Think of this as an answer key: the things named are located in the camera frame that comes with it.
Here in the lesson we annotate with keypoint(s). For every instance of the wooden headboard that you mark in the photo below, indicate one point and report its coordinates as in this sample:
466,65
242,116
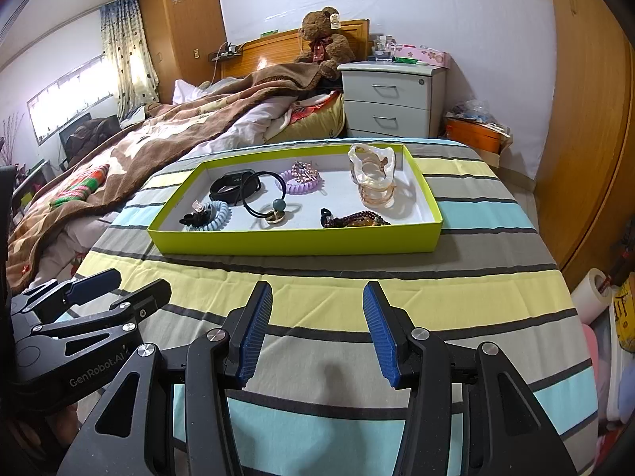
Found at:
263,52

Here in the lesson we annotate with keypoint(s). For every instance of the yellow red pillow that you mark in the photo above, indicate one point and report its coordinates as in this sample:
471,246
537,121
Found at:
317,119

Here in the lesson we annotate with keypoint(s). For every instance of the cream pink hair claw clip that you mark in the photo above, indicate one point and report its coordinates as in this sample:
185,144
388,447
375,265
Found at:
372,178

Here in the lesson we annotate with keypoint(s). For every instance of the green cardboard tray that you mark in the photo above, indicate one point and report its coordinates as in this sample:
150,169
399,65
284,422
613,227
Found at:
297,243

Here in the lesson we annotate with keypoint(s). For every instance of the white nightstand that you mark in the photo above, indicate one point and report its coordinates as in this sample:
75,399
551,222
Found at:
387,99

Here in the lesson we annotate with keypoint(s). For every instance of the white paper roll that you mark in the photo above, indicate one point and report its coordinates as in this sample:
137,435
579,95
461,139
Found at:
590,297

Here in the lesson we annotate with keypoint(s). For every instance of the gold rhinestone hair clip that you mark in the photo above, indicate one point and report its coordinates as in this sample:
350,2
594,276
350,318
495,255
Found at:
303,171

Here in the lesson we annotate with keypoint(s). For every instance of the patterned curtain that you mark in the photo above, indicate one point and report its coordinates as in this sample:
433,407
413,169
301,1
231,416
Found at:
129,59

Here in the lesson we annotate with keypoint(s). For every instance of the orange box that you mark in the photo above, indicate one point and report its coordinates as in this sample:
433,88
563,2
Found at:
474,136

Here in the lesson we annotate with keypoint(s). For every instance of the yellow box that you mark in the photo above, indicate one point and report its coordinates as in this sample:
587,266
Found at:
625,315

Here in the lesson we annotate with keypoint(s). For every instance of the brown teddy bear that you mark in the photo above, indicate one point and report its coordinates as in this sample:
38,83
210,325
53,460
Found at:
322,39

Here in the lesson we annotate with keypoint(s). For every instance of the small black claw clip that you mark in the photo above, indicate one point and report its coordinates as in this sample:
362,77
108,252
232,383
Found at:
193,217

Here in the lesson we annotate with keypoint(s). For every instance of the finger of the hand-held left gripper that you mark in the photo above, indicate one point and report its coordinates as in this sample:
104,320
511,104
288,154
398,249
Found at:
144,302
94,282

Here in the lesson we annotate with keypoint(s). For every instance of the clear glass cup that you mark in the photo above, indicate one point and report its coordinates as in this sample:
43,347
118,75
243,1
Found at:
383,49

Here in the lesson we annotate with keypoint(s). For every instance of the power strip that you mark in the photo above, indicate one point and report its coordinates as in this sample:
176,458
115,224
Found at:
228,50

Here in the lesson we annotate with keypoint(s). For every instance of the black smart band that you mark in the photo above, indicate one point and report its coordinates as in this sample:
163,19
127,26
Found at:
228,188

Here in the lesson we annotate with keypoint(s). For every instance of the clear plastic bag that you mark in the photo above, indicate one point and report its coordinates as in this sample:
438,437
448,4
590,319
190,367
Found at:
474,111

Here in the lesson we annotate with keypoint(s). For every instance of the tall wooden cabinet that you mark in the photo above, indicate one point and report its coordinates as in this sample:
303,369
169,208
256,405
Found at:
183,25

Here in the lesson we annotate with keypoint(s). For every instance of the brown patterned blanket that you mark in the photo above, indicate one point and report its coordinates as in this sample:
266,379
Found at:
163,129

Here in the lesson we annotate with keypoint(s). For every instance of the wooden wardrobe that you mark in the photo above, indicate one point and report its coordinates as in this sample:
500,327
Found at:
585,134

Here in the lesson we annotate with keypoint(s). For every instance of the pink tissue box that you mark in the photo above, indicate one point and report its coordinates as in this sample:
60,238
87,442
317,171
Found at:
426,54

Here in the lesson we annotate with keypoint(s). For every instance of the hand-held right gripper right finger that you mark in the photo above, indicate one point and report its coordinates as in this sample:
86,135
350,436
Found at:
379,332

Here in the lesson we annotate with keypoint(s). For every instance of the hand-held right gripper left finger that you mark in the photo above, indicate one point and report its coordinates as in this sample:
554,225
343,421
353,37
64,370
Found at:
255,327

